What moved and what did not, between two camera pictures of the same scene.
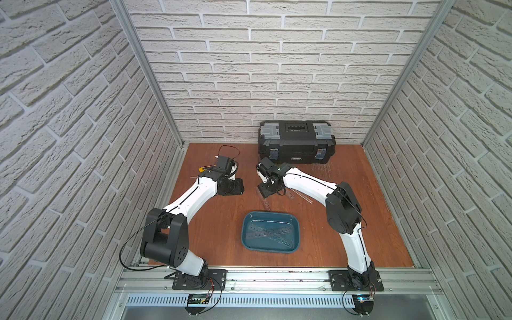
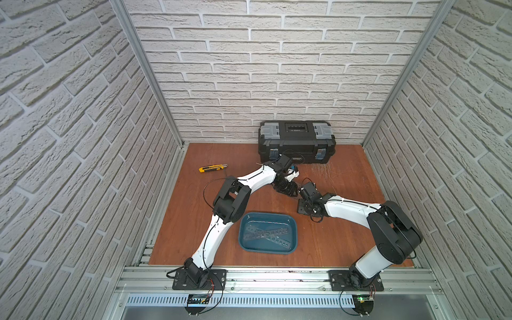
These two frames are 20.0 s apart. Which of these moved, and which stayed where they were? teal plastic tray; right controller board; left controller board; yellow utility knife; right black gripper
Moved: right black gripper
Stayed: left controller board; teal plastic tray; right controller board; yellow utility knife
